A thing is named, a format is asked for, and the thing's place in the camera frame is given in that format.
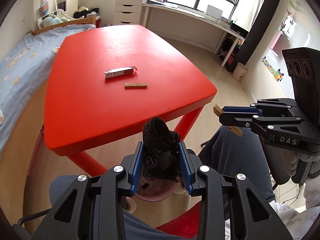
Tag tall black white panel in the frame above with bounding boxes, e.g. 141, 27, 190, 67
226, 0, 282, 73

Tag red and silver long box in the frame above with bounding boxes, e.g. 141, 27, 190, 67
104, 66, 138, 81

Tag white desk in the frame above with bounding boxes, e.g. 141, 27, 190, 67
142, 1, 245, 67

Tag red table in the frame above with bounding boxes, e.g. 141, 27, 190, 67
43, 24, 217, 178

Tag person's left leg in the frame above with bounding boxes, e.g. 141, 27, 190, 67
49, 175, 198, 240

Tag red chair seat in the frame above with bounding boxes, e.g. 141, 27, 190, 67
155, 211, 203, 240

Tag paper wall decorations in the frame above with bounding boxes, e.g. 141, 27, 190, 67
276, 0, 298, 39

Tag person's right hand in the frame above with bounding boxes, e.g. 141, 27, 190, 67
282, 148, 320, 185

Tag black patterned cloth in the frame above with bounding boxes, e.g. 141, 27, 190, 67
142, 116, 182, 182

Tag wooden strip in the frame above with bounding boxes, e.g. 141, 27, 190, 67
213, 104, 243, 137
124, 82, 148, 89

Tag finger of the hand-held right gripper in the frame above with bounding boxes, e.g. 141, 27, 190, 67
222, 98, 297, 117
218, 112, 305, 136

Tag white laptop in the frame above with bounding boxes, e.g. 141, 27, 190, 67
206, 4, 223, 18

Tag black storage box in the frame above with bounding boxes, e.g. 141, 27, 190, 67
74, 7, 100, 19

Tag pink waste bin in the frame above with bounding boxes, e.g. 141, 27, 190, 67
135, 177, 187, 202

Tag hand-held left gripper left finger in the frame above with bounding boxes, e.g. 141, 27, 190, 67
37, 141, 145, 240

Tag small beige bin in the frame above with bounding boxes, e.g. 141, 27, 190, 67
232, 62, 248, 81

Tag bed with blue sheet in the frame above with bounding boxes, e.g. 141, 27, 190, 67
0, 12, 98, 213

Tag colourful wall sticker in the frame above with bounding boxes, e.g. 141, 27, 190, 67
261, 57, 284, 83

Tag blue printed bedsheet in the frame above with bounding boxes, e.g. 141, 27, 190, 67
0, 24, 97, 153

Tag green plush toy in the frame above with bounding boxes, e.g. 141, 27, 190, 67
41, 15, 72, 28

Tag white drawer unit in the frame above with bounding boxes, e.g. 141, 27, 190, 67
114, 0, 143, 26

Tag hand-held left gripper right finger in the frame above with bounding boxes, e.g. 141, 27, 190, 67
179, 141, 293, 240

